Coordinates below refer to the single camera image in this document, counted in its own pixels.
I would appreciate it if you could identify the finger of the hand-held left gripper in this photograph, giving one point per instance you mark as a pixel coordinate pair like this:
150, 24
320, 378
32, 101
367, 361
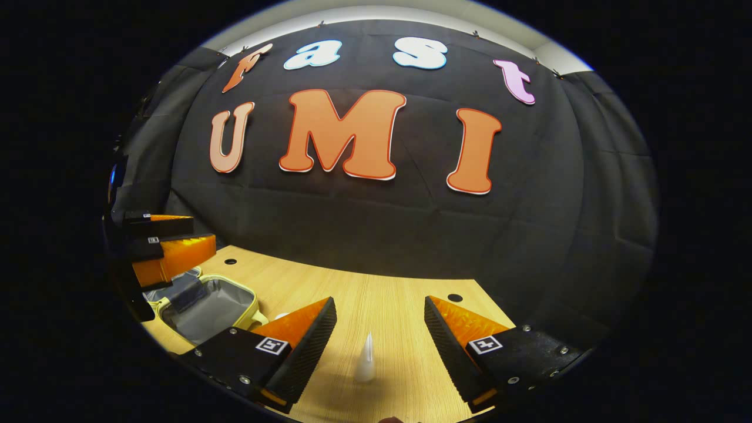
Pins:
176, 255
158, 225

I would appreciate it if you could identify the white squeeze tube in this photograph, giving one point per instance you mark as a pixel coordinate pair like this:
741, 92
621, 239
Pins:
365, 367

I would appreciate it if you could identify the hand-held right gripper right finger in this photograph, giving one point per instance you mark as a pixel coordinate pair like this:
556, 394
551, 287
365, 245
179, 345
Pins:
452, 352

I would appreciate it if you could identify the pale yellow suitcase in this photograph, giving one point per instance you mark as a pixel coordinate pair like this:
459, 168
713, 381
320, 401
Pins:
211, 305

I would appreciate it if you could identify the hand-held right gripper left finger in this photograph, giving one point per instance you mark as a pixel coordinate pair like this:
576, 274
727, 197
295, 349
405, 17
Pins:
308, 352

